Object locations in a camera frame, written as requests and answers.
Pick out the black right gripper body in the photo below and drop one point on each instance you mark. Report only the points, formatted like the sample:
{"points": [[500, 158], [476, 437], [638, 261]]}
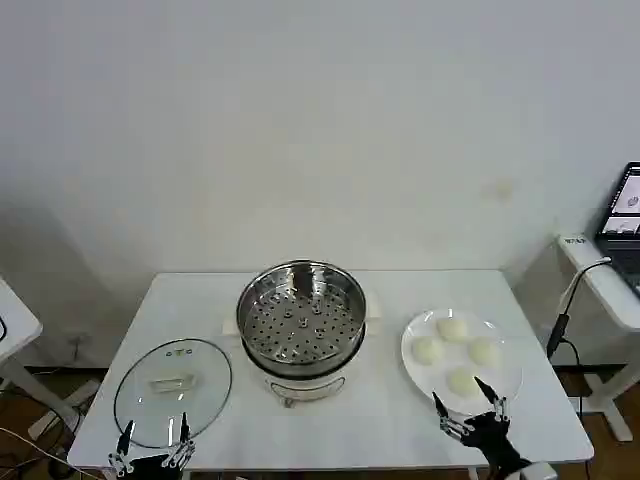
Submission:
{"points": [[492, 440]]}

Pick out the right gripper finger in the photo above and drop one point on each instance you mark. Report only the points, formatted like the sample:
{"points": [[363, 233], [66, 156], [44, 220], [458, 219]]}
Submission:
{"points": [[492, 397], [442, 412]]}

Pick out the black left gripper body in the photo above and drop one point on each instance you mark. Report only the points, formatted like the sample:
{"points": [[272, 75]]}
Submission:
{"points": [[150, 467]]}

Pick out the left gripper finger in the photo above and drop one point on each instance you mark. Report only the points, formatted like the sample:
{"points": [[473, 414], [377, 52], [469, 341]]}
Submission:
{"points": [[128, 437], [185, 430]]}

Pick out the white steamed bun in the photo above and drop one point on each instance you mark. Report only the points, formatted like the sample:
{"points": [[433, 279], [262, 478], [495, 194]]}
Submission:
{"points": [[427, 350], [484, 351], [451, 330], [461, 382]]}

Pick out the round glass lid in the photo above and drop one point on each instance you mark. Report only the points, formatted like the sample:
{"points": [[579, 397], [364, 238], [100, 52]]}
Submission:
{"points": [[172, 385]]}

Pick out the round white plate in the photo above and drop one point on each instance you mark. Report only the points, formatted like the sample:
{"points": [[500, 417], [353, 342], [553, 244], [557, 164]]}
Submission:
{"points": [[500, 385]]}

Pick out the white electric cooker base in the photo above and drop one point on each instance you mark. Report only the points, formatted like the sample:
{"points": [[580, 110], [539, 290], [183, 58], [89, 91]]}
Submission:
{"points": [[305, 387]]}

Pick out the white desk with label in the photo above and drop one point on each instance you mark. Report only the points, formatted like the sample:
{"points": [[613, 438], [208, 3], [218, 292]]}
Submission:
{"points": [[600, 290]]}

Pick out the perforated steel steamer basket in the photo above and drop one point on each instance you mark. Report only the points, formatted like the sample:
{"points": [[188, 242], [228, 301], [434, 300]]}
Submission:
{"points": [[300, 325]]}

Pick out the open black laptop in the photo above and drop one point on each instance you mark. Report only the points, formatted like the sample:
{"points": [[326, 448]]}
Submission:
{"points": [[622, 220]]}

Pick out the white wall socket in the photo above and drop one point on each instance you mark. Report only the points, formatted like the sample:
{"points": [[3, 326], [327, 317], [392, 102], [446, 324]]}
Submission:
{"points": [[76, 342]]}

